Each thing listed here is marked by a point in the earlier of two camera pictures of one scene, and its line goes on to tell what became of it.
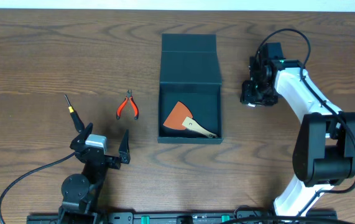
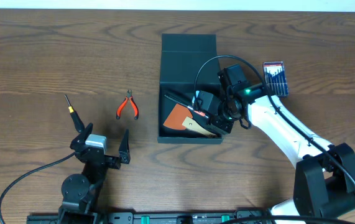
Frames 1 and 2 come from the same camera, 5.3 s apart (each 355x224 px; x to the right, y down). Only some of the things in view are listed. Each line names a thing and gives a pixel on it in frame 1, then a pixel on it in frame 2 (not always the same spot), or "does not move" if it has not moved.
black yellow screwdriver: x=76 y=117 does not move
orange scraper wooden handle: x=181 y=116 does not move
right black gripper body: x=258 y=93 → x=224 y=120
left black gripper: x=108 y=158 does not move
